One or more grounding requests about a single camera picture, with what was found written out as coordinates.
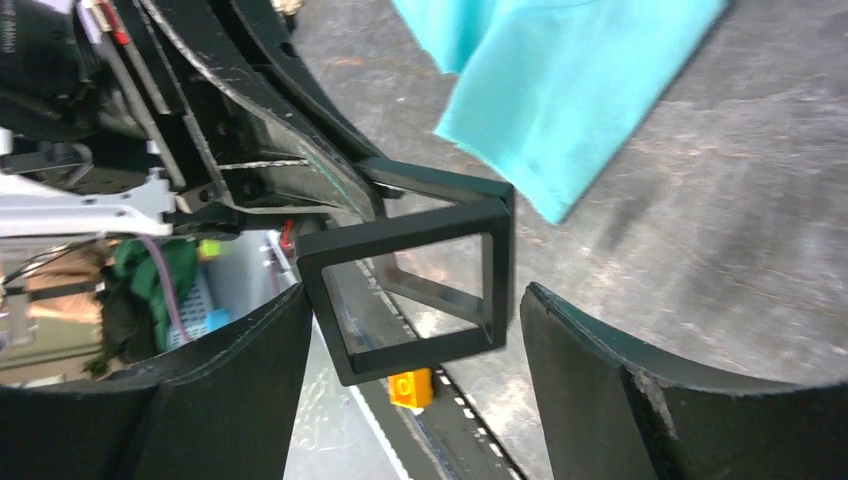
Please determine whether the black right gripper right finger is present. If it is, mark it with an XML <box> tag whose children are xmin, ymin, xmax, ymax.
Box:
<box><xmin>520</xmin><ymin>282</ymin><xmax>847</xmax><ymax>479</ymax></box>

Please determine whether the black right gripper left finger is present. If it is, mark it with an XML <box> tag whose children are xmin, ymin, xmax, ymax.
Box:
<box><xmin>1</xmin><ymin>285</ymin><xmax>312</xmax><ymax>479</ymax></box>

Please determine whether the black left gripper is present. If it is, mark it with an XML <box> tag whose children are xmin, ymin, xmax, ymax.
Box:
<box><xmin>1</xmin><ymin>1</ymin><xmax>384</xmax><ymax>239</ymax></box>

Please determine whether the black square frame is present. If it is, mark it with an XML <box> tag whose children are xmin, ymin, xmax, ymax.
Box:
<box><xmin>296</xmin><ymin>158</ymin><xmax>515</xmax><ymax>386</ymax></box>

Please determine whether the mint green garment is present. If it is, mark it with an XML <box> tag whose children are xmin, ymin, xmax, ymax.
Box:
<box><xmin>395</xmin><ymin>0</ymin><xmax>726</xmax><ymax>224</ymax></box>

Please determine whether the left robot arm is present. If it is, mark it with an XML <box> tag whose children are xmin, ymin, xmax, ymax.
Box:
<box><xmin>1</xmin><ymin>1</ymin><xmax>391</xmax><ymax>238</ymax></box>

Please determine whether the orange diamond marker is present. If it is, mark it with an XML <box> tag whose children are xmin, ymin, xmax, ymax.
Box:
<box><xmin>388</xmin><ymin>368</ymin><xmax>434</xmax><ymax>409</ymax></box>

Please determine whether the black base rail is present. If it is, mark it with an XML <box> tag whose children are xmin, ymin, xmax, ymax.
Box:
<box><xmin>261</xmin><ymin>228</ymin><xmax>531</xmax><ymax>480</ymax></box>

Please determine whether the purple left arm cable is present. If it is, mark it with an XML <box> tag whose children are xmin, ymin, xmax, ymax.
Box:
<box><xmin>135</xmin><ymin>233</ymin><xmax>193</xmax><ymax>346</ymax></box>

